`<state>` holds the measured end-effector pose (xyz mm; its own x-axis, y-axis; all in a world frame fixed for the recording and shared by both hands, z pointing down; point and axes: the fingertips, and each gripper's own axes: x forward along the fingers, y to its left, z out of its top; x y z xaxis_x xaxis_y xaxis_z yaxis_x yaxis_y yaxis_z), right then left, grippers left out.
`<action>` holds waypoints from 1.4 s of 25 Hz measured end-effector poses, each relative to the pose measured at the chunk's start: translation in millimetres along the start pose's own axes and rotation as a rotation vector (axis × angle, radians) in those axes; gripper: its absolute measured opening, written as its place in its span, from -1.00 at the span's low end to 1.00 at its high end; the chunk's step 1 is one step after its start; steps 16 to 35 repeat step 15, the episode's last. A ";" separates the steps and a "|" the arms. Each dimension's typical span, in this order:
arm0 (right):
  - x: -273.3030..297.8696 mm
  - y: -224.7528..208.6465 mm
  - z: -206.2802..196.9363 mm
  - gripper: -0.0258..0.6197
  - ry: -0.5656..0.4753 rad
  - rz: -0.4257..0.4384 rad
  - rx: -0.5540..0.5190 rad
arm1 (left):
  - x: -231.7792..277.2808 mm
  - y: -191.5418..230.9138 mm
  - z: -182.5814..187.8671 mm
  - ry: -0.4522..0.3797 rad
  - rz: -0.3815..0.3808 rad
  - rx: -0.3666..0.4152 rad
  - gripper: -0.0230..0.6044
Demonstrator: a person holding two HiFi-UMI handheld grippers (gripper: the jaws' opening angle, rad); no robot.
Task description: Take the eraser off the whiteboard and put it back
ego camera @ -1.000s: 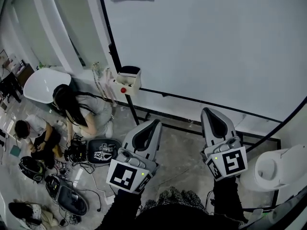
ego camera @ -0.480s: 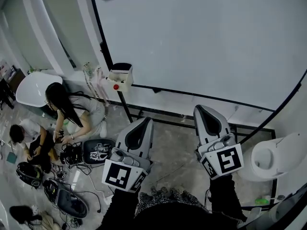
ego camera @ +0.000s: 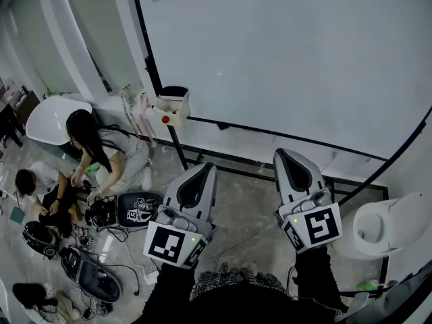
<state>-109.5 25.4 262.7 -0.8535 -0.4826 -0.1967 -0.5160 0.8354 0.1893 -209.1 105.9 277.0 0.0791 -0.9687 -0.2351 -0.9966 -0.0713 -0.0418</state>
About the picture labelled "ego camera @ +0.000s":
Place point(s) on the brown wooden cabinet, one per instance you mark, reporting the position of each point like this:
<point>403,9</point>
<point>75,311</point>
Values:
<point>28,106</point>

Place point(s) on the black electronics bundle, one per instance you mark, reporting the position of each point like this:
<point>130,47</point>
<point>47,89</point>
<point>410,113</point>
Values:
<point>101,213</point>

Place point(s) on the white bathtub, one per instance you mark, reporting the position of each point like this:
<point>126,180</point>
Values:
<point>50,120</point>

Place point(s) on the large open black case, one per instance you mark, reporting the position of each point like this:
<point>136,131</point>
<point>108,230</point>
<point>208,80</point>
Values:
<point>98,282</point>

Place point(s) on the white toilet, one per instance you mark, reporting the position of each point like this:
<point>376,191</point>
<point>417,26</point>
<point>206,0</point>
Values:
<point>398,228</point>

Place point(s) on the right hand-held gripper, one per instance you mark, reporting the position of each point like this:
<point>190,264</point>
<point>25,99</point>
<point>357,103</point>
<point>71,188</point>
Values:
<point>320,224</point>

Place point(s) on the person's left forearm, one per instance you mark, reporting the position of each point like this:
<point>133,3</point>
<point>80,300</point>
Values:
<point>165,295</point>

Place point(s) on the black framed glass panel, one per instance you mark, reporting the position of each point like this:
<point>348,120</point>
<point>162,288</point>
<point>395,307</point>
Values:
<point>405,295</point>

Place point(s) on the person's right forearm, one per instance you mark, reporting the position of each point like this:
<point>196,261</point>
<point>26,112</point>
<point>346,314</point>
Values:
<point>317,278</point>

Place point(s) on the large whiteboard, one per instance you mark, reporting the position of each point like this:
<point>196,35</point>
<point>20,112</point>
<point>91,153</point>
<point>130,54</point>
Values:
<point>287,62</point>

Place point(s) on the red round magnet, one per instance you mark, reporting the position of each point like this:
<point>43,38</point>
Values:
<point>165,119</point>

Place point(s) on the white power strip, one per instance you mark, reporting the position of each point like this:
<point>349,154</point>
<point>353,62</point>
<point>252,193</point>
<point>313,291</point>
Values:
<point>151,277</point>

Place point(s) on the person's patterned dark clothing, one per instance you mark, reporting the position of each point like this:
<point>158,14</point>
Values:
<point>243,302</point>

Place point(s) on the cream holder box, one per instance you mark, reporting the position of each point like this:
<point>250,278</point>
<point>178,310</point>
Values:
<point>172,108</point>

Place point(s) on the green spray bottle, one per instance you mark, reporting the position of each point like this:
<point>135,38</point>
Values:
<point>364,286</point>

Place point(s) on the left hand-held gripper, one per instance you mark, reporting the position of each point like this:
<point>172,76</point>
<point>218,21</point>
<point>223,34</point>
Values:
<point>165,245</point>

